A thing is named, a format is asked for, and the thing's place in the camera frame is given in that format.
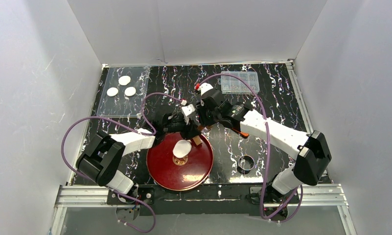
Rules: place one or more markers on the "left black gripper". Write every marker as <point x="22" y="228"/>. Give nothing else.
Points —
<point x="188" y="130"/>

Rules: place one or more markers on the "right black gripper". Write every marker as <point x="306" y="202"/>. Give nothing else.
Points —
<point x="204" y="114"/>

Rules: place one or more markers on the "white dough piece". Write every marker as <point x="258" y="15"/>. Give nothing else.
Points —
<point x="181" y="149"/>

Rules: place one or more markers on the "wooden rolling pin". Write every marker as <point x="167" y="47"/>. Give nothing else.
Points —
<point x="197" y="140"/>

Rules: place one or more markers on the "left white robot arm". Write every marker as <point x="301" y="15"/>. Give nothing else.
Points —
<point x="101" y="158"/>

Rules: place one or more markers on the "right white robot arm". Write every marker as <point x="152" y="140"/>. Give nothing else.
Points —
<point x="310" y="151"/>

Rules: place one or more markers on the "white dough disc right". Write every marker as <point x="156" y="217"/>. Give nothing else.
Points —
<point x="130" y="91"/>

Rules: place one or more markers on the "white dough disc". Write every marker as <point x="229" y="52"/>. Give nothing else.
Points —
<point x="111" y="92"/>
<point x="124" y="80"/>
<point x="130" y="91"/>

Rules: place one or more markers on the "white dough disc top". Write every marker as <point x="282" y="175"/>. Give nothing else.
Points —
<point x="124" y="80"/>

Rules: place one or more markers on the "white dough disc left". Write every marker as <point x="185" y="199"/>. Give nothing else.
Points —
<point x="111" y="92"/>

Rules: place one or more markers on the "clear compartment storage box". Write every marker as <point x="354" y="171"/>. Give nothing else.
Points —
<point x="232" y="82"/>

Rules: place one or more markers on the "round red tray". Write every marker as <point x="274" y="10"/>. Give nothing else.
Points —
<point x="180" y="174"/>

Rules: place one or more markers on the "clear plastic tray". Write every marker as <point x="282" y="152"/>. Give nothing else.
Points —
<point x="120" y="105"/>

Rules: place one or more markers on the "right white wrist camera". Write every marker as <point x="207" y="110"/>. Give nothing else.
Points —
<point x="202" y="88"/>

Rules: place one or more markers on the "scraper knife orange handle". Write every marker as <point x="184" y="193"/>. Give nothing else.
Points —
<point x="241" y="134"/>

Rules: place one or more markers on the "metal ring cutter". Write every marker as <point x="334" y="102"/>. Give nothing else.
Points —
<point x="246" y="163"/>

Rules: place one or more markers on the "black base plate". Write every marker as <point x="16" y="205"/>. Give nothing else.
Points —
<point x="204" y="199"/>

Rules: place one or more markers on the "aluminium frame rail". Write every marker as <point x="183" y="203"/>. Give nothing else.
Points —
<point x="95" y="196"/>

